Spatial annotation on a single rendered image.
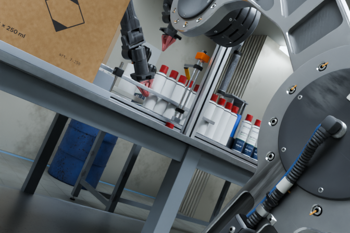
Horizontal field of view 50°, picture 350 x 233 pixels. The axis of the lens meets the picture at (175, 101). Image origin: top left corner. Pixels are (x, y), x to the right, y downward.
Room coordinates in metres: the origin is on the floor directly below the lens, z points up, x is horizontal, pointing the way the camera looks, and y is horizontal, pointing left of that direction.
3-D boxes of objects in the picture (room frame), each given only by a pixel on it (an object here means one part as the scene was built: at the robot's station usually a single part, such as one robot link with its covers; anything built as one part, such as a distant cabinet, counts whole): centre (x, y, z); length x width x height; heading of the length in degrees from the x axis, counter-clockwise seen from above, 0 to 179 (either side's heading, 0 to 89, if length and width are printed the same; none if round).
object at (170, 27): (1.78, 0.15, 1.30); 0.10 x 0.07 x 0.07; 127
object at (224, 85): (1.65, -0.17, 1.18); 0.04 x 0.04 x 0.21
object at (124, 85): (1.83, 0.24, 1.03); 0.09 x 0.09 x 0.30
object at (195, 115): (1.55, -0.10, 1.17); 0.04 x 0.04 x 0.67; 34
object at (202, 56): (1.61, -0.02, 1.05); 0.10 x 0.04 x 0.33; 34
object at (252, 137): (1.96, -0.44, 0.98); 0.05 x 0.05 x 0.20
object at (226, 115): (1.82, -0.25, 0.98); 0.05 x 0.05 x 0.20
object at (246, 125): (1.92, -0.38, 0.98); 0.05 x 0.05 x 0.20
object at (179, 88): (1.64, 0.01, 0.98); 0.05 x 0.05 x 0.20
